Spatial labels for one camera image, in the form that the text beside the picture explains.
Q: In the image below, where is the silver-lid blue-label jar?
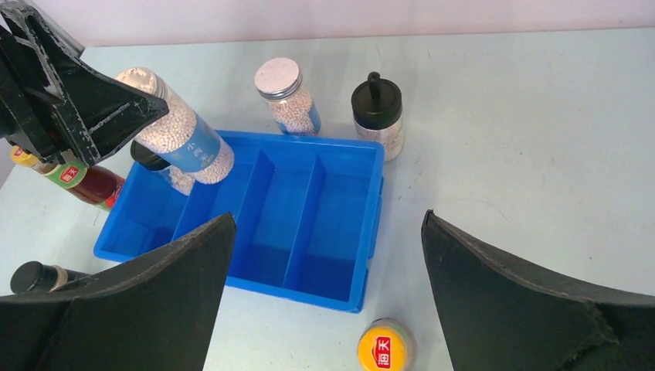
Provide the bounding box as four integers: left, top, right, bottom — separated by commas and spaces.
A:
254, 57, 321, 135
115, 67, 235, 185

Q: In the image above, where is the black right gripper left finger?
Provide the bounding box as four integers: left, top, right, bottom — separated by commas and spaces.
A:
1, 213, 236, 370

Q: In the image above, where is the black-lid jar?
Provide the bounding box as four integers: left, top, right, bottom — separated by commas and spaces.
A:
130, 141, 195, 196
351, 71, 405, 162

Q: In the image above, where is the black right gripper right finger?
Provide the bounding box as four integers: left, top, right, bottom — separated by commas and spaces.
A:
421, 210, 654, 370

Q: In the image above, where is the blue divided plastic bin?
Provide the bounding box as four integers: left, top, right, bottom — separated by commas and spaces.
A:
93, 131, 384, 313

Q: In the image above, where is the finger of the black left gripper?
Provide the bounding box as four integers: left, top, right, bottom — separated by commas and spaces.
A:
1, 2, 168, 166

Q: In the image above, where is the red sauce bottle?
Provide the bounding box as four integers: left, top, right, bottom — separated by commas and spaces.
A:
357, 318, 416, 371
10, 145, 125, 211

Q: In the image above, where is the small black-cap spice jar left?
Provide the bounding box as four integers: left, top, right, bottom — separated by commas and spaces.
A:
10, 260, 89, 294

